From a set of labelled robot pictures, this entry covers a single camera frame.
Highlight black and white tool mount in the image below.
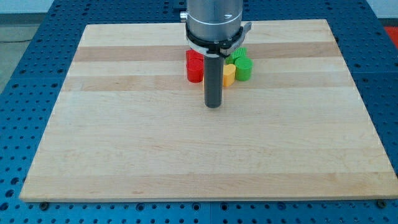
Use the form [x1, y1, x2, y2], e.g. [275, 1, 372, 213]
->
[185, 22, 252, 58]

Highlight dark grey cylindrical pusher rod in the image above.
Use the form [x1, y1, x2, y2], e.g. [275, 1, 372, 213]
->
[204, 56, 223, 108]

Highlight green circle block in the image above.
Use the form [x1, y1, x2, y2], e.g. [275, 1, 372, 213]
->
[234, 57, 253, 82]

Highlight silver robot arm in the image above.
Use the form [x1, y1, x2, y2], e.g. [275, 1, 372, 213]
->
[180, 0, 252, 108]

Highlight green star block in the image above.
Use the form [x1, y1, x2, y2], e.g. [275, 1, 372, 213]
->
[225, 47, 248, 65]

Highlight yellow heart block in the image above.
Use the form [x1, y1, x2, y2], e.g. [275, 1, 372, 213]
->
[223, 64, 236, 87]

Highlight red cylinder block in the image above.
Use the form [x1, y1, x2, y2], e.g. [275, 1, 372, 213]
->
[186, 59, 204, 83]

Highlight red block behind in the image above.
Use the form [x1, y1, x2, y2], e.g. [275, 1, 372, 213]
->
[185, 49, 204, 61]

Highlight wooden board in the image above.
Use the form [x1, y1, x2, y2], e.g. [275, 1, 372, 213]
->
[20, 19, 397, 202]

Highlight red object at right edge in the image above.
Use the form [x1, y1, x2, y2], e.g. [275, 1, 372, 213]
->
[384, 26, 398, 48]

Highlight black cable on floor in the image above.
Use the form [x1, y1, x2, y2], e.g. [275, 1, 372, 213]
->
[0, 38, 31, 44]

